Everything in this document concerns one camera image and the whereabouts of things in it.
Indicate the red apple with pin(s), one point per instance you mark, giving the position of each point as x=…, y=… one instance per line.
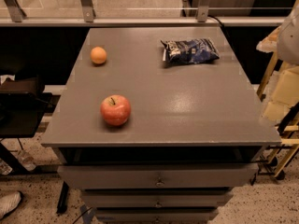
x=115, y=110

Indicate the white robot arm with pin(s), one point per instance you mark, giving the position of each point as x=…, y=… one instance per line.
x=288, y=38

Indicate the grey drawer cabinet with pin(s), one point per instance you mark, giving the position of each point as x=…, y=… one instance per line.
x=194, y=133

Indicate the orange fruit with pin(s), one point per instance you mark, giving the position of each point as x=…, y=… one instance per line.
x=98, y=55

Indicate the blue chip bag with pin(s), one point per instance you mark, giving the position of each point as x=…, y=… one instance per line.
x=194, y=51

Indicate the black chair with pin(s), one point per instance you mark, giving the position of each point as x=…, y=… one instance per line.
x=23, y=105

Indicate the metal railing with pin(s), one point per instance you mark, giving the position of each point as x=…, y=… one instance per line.
x=95, y=13

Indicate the white shoe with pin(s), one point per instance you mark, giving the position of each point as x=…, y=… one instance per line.
x=9, y=203

